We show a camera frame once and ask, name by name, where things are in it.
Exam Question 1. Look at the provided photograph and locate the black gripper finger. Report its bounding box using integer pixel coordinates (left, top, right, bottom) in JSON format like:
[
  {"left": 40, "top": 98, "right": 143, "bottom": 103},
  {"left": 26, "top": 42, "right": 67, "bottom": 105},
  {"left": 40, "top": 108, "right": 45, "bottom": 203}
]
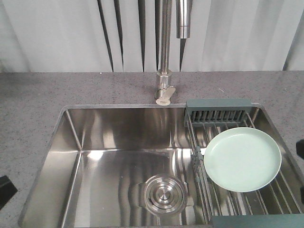
[{"left": 296, "top": 139, "right": 304, "bottom": 158}]

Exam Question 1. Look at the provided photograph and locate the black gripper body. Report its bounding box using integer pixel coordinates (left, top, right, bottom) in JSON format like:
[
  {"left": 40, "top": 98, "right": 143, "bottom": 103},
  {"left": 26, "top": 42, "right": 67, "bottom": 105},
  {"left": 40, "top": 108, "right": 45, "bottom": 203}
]
[{"left": 0, "top": 175, "right": 18, "bottom": 209}]

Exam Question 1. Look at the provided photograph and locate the light green plate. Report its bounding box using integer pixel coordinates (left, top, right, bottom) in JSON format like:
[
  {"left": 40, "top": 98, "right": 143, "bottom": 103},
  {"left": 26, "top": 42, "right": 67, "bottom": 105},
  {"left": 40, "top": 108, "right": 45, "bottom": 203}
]
[{"left": 203, "top": 127, "right": 282, "bottom": 192}]

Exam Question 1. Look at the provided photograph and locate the grey green dish drying rack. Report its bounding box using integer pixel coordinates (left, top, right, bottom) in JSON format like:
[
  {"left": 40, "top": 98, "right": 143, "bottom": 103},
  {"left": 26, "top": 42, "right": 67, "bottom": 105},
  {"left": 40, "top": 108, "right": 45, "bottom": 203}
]
[{"left": 183, "top": 99, "right": 304, "bottom": 228}]

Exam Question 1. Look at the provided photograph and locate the stainless steel sink basin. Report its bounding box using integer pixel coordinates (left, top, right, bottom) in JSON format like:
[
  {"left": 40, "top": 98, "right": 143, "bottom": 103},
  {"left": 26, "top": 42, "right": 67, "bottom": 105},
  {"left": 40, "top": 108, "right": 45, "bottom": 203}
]
[{"left": 19, "top": 104, "right": 214, "bottom": 228}]

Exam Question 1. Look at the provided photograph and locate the round steel drain strainer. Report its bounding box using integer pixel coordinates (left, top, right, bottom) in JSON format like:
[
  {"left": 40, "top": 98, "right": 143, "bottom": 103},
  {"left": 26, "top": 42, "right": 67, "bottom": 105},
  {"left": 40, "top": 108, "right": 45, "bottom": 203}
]
[{"left": 137, "top": 174, "right": 194, "bottom": 216}]

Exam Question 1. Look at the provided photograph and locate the white pleated curtain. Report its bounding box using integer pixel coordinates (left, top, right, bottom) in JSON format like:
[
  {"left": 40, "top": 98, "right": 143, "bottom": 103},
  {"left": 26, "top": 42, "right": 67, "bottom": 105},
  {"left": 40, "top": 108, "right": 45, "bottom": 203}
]
[{"left": 0, "top": 0, "right": 304, "bottom": 73}]

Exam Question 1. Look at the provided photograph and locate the stainless steel faucet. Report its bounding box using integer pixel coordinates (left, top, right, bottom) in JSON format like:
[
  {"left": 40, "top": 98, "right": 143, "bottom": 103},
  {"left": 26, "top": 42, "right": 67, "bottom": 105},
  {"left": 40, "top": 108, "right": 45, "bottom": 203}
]
[{"left": 154, "top": 0, "right": 192, "bottom": 106}]

